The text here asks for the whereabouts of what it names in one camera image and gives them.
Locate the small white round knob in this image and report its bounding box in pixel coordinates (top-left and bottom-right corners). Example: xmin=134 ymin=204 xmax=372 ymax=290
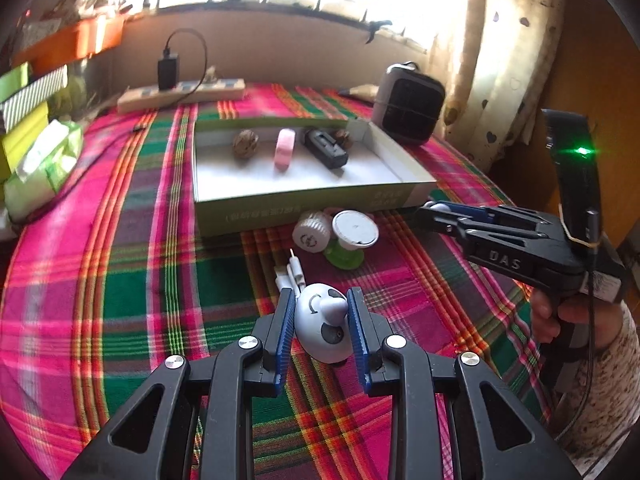
xmin=428 ymin=202 xmax=450 ymax=212

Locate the white panda fan toy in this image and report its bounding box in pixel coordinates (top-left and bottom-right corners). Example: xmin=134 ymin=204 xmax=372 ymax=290
xmin=294 ymin=283 xmax=352 ymax=364

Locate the white ridged round cap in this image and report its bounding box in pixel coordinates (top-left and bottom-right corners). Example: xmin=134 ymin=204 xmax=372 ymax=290
xmin=292 ymin=211 xmax=333 ymax=254

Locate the pink oblong eraser block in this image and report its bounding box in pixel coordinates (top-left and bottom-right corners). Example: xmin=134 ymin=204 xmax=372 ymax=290
xmin=273 ymin=128 xmax=296 ymax=171

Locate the patterned sleeve forearm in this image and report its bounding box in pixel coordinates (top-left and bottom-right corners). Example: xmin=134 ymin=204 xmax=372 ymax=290
xmin=560 ymin=306 xmax=639 ymax=479

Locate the right hand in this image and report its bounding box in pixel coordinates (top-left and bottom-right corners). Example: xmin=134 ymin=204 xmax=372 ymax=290
xmin=530 ymin=289 xmax=623 ymax=351

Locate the green spool with white lid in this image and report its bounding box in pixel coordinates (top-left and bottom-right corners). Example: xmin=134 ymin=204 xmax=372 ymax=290
xmin=323 ymin=210 xmax=380 ymax=271

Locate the grey black space heater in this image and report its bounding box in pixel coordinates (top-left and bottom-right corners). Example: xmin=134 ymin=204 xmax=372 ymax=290
xmin=371 ymin=61 xmax=446 ymax=144

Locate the small brown walnut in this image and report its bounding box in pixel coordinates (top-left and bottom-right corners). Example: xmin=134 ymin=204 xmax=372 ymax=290
xmin=332 ymin=129 xmax=352 ymax=152

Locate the green shallow cardboard box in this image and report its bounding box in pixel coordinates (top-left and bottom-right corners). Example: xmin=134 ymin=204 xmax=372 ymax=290
xmin=192 ymin=117 xmax=437 ymax=237

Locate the heart patterned curtain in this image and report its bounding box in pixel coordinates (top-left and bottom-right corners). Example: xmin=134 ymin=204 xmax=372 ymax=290
xmin=427 ymin=0 xmax=565 ymax=171

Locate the black battery charger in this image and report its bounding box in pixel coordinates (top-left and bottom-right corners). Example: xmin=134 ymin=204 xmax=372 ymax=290
xmin=303 ymin=129 xmax=348 ymax=170

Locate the large brown walnut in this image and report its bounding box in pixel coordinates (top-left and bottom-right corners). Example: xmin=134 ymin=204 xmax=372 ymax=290
xmin=232 ymin=129 xmax=259 ymax=159

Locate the black window latch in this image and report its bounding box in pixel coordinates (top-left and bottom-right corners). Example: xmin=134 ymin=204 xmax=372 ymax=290
xmin=366 ymin=20 xmax=393 ymax=44

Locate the white plug on strip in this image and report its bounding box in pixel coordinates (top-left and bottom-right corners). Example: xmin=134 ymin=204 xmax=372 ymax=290
xmin=204 ymin=66 xmax=217 ymax=84

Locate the beige power strip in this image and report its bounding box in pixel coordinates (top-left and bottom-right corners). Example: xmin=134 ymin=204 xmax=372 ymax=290
xmin=116 ymin=79 xmax=246 ymax=114

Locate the green tissue pack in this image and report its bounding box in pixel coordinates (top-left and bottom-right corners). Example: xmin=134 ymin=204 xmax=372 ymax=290
xmin=3 ymin=120 xmax=84 ymax=223

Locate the black power adapter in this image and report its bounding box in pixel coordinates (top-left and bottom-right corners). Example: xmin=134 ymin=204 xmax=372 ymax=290
xmin=157 ymin=49 xmax=179 ymax=91

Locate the yellow green boxes stack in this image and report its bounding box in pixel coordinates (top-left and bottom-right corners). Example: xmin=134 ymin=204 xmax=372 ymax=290
xmin=1 ymin=63 xmax=48 ymax=181

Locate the striped white box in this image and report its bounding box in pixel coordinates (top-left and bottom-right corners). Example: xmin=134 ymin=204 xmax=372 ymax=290
xmin=0 ymin=65 xmax=68 ymax=134

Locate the orange box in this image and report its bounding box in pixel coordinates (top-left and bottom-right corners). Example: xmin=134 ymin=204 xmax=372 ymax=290
xmin=11 ymin=15 xmax=125 ymax=77

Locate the white usb cable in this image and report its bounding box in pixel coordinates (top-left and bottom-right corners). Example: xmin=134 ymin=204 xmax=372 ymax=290
xmin=273 ymin=248 xmax=307 ymax=295

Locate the black camera box green light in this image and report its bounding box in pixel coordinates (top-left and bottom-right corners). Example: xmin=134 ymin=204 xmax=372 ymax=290
xmin=541 ymin=108 xmax=602 ymax=258

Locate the black charging cable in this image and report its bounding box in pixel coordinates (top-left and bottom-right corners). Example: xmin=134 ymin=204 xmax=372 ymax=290
xmin=19 ymin=28 xmax=208 ymax=221

